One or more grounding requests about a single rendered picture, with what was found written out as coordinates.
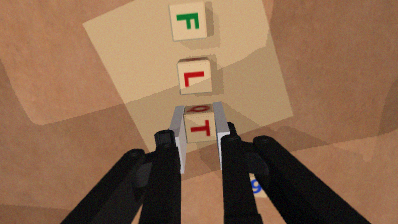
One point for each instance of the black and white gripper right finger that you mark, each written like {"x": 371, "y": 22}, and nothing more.
{"x": 298, "y": 194}

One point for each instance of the tan square mat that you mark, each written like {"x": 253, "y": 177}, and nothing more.
{"x": 135, "y": 45}

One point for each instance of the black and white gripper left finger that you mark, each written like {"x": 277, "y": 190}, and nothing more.
{"x": 155, "y": 178}

